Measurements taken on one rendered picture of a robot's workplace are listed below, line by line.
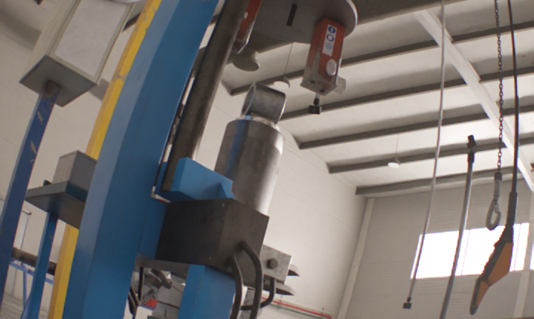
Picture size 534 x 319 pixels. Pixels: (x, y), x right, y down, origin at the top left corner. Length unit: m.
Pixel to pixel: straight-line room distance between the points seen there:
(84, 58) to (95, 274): 0.67
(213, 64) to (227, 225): 0.55
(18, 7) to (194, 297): 12.49
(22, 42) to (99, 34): 12.01
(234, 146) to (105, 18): 0.84
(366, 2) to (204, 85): 6.40
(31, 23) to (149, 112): 11.94
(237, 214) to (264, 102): 0.65
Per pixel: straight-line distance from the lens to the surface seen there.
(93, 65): 1.48
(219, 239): 1.62
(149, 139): 1.88
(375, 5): 8.10
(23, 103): 13.14
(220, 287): 1.67
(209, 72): 1.92
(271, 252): 1.75
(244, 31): 2.32
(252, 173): 2.08
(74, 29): 1.48
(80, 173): 2.13
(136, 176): 1.84
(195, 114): 1.85
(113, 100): 4.78
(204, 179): 1.79
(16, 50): 13.39
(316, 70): 2.37
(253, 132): 2.12
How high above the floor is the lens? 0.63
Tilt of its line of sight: 20 degrees up
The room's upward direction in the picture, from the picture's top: 14 degrees clockwise
